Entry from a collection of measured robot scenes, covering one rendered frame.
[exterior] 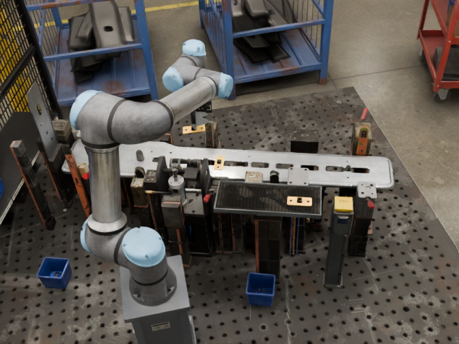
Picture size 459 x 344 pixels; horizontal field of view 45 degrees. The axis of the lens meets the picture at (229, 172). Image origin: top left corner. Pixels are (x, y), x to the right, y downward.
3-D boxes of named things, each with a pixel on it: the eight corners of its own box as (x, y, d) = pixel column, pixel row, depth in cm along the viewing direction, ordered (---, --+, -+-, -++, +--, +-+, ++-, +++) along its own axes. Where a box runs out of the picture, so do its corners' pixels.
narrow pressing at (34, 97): (59, 143, 243) (37, 80, 220) (50, 161, 235) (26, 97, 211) (58, 143, 243) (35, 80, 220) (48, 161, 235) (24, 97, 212)
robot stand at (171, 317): (201, 367, 197) (190, 306, 169) (143, 379, 195) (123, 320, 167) (192, 317, 211) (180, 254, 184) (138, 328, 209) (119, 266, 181)
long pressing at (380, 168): (390, 153, 230) (391, 151, 229) (395, 192, 214) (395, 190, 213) (76, 138, 247) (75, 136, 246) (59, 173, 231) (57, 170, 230)
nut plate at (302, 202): (311, 198, 191) (311, 196, 190) (311, 206, 188) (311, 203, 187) (287, 196, 192) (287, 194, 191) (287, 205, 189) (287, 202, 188)
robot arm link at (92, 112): (117, 274, 164) (109, 108, 136) (78, 257, 170) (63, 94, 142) (141, 252, 174) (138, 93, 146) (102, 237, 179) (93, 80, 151)
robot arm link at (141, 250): (154, 289, 162) (147, 262, 153) (117, 273, 167) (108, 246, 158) (175, 259, 170) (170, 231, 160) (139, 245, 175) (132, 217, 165)
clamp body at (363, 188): (367, 239, 235) (379, 179, 210) (368, 260, 227) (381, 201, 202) (344, 237, 236) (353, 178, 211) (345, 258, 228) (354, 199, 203)
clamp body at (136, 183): (164, 230, 244) (152, 170, 218) (159, 250, 236) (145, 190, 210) (145, 228, 245) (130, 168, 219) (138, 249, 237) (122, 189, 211)
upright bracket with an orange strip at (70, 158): (97, 227, 247) (70, 144, 212) (96, 229, 246) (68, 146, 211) (91, 226, 247) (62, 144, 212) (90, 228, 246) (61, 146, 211)
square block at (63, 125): (87, 175, 271) (69, 119, 246) (82, 187, 265) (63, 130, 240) (72, 175, 272) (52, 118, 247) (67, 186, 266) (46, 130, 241)
